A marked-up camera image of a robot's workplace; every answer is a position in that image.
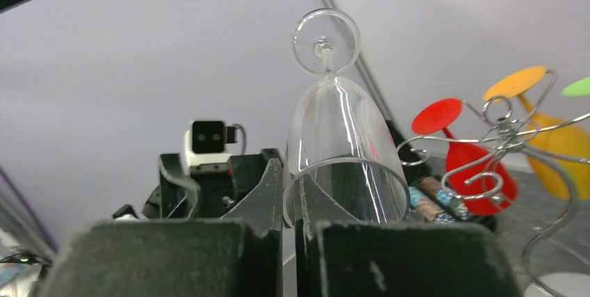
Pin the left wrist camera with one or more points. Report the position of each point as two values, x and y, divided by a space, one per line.
205 146

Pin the red wine glass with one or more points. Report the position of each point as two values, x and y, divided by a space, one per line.
437 117

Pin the yellow wine glass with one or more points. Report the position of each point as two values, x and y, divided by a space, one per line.
571 140

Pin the black poker chip case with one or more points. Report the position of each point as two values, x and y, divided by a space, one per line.
431 202

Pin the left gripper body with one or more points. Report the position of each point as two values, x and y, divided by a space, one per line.
183 194

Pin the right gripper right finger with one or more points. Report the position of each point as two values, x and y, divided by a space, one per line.
339 256

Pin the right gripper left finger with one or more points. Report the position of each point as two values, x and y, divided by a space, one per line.
238 254

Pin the green wine glass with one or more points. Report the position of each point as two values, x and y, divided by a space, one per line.
579 88

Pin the chrome wine glass rack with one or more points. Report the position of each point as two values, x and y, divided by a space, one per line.
545 238

